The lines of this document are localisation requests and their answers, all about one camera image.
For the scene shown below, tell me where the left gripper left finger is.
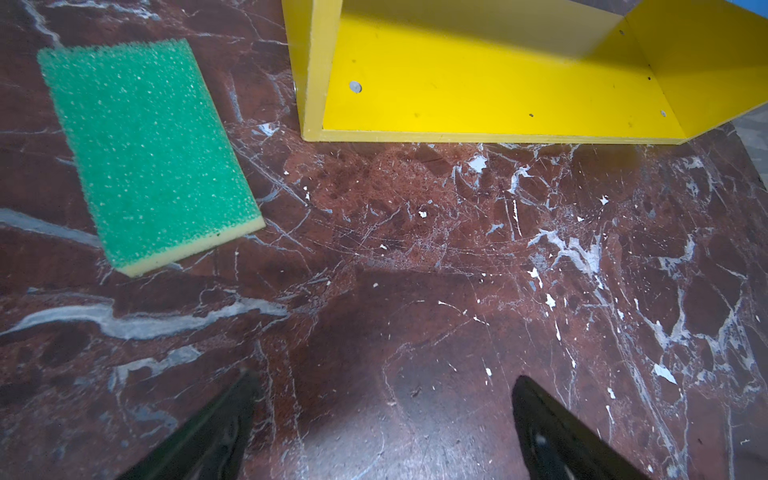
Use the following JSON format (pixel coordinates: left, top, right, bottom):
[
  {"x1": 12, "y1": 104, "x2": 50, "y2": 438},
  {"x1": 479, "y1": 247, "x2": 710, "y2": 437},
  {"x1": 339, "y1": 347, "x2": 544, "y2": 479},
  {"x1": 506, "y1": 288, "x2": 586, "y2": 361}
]
[{"x1": 120, "y1": 370, "x2": 261, "y2": 479}]

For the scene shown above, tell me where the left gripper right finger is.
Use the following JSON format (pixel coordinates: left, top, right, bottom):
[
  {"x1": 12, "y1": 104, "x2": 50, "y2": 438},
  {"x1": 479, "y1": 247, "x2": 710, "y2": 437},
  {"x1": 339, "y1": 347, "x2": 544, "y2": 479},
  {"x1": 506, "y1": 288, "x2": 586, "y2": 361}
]
[{"x1": 511, "y1": 375, "x2": 647, "y2": 480}]

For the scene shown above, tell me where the green sponge near shelf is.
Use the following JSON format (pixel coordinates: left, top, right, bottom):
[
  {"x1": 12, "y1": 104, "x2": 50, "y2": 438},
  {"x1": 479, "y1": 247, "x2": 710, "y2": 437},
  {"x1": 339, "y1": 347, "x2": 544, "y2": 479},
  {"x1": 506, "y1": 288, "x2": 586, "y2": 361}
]
[{"x1": 37, "y1": 40, "x2": 265, "y2": 277}]

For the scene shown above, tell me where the yellow pink blue shelf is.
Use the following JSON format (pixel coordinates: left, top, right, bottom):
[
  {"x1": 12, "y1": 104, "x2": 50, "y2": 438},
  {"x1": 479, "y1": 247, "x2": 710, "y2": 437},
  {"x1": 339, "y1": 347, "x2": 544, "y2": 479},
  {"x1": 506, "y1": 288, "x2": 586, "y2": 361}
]
[{"x1": 282, "y1": 1, "x2": 767, "y2": 145}]

